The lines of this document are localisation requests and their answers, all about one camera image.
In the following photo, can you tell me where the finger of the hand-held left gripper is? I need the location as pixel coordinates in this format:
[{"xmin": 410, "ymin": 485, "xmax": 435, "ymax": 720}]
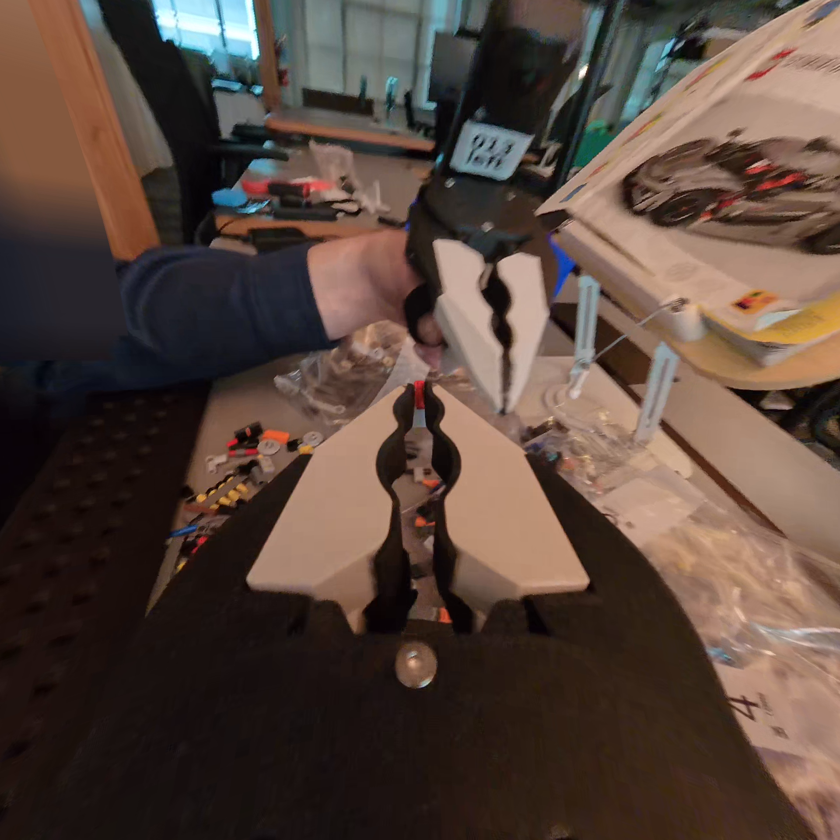
[
  {"xmin": 432, "ymin": 238, "xmax": 509, "ymax": 413},
  {"xmin": 495, "ymin": 252, "xmax": 551, "ymax": 413}
]

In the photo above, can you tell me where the person's left hand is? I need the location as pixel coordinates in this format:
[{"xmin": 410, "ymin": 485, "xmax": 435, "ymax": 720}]
[{"xmin": 307, "ymin": 230, "xmax": 448, "ymax": 365}]

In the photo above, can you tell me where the black office chair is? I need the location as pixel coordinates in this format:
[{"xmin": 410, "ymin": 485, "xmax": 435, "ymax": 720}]
[{"xmin": 108, "ymin": 0, "xmax": 290, "ymax": 245}]

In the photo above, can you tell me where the car building instruction booklet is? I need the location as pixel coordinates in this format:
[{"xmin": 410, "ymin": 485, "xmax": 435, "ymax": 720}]
[{"xmin": 538, "ymin": 0, "xmax": 840, "ymax": 365}]

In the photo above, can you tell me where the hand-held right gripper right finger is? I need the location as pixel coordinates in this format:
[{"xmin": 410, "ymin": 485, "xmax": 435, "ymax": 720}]
[{"xmin": 427, "ymin": 382, "xmax": 589, "ymax": 634}]

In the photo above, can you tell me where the cluttered wooden desk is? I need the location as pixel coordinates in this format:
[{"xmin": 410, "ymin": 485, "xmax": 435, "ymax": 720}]
[{"xmin": 210, "ymin": 112, "xmax": 437, "ymax": 253}]

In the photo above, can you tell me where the wooden and white book stand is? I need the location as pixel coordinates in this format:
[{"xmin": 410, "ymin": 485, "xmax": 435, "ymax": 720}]
[{"xmin": 518, "ymin": 217, "xmax": 840, "ymax": 480}]

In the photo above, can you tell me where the blue plastic bin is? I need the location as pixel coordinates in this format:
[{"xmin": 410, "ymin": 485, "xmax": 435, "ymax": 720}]
[{"xmin": 549, "ymin": 236, "xmax": 578, "ymax": 299}]

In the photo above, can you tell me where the black computer monitor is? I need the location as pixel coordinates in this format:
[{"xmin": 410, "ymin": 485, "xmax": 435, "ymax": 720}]
[{"xmin": 430, "ymin": 31, "xmax": 483, "ymax": 106}]

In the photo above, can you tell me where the black steel pillar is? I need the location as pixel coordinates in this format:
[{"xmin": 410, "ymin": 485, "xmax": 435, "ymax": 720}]
[{"xmin": 554, "ymin": 0, "xmax": 624, "ymax": 191}]

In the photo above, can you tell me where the person's left forearm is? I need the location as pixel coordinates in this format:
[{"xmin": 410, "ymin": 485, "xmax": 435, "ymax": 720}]
[{"xmin": 39, "ymin": 244, "xmax": 339, "ymax": 395}]

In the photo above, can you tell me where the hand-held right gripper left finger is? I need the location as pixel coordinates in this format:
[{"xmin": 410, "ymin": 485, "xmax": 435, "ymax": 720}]
[{"xmin": 246, "ymin": 386, "xmax": 416, "ymax": 634}]

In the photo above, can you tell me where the pile of toy bricks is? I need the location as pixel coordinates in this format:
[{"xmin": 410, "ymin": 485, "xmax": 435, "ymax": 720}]
[{"xmin": 167, "ymin": 420, "xmax": 329, "ymax": 578}]

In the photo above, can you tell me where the wooden post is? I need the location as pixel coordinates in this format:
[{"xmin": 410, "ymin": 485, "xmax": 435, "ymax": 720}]
[{"xmin": 29, "ymin": 0, "xmax": 160, "ymax": 260}]

